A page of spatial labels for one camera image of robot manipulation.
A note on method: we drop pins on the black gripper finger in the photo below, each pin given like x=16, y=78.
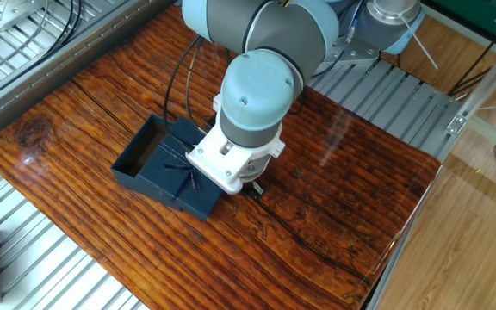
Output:
x=254, y=190

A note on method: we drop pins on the blue ribboned casing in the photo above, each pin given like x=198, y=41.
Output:
x=166, y=185

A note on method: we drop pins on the blue gift box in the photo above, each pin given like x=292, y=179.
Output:
x=123, y=170

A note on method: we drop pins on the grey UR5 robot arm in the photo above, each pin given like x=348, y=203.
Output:
x=256, y=94

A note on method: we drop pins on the wood grain table mat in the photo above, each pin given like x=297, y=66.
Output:
x=317, y=194

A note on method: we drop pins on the silver perforated mounting plate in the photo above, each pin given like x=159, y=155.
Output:
x=2, y=13

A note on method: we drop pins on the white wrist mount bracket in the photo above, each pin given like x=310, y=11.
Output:
x=218, y=163

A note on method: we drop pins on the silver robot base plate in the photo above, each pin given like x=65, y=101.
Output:
x=351, y=53

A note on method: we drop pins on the grey metal frame rail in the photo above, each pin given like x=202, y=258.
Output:
x=15, y=99

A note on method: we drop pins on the aluminium frame post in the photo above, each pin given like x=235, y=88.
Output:
x=489, y=77

